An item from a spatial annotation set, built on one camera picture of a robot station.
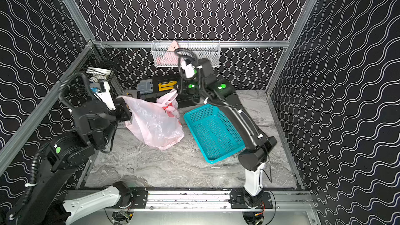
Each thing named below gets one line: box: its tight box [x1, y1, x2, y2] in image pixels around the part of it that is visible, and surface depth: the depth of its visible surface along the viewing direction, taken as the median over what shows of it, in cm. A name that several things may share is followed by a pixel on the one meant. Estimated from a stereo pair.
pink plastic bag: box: [116, 88, 185, 150], surface depth 68 cm
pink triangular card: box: [161, 40, 180, 65], surface depth 91 cm
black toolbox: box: [136, 75, 201, 109], surface depth 102 cm
